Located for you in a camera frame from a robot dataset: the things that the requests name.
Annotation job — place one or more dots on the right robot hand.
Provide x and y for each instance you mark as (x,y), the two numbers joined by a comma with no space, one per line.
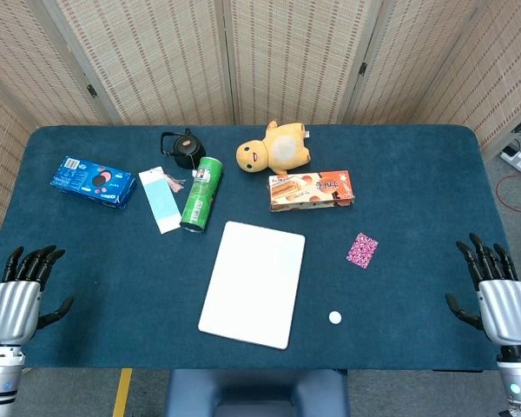
(505,308)

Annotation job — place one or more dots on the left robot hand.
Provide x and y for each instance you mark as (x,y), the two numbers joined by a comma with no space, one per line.
(13,308)

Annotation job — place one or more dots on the pink white patterned packet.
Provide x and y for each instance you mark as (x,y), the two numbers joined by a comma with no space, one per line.
(362,250)

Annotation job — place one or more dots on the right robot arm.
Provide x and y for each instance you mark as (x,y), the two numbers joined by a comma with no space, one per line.
(516,382)

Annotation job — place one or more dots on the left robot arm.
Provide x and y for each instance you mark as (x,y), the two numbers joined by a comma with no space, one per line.
(0,378)

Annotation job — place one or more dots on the white board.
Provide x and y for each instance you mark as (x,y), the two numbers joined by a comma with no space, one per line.
(252,286)

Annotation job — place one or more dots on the blue tablecloth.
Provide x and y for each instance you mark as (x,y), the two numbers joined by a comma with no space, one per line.
(113,282)

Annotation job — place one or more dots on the blue Oreo cookie box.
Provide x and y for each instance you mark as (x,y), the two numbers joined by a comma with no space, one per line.
(91,180)

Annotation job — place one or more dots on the white power strip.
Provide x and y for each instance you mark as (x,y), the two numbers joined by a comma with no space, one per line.
(519,158)

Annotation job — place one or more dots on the white round magnet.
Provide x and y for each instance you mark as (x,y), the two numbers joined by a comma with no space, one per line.
(335,317)

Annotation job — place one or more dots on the white blue tasselled bookmark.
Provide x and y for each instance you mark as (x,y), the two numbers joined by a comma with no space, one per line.
(160,204)

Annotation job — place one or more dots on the green chips can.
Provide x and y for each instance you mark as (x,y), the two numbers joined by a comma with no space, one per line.
(202,191)

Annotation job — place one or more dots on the orange biscuit box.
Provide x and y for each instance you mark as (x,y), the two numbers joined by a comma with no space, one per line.
(308,191)

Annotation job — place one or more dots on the black screen hinge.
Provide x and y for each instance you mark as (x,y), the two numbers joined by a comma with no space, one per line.
(91,90)
(363,68)

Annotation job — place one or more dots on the woven folding screen panel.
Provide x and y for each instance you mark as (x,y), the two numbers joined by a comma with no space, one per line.
(156,56)
(503,65)
(17,65)
(417,56)
(295,56)

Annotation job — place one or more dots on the yellow plush toy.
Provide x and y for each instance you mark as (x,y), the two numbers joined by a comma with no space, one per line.
(278,147)

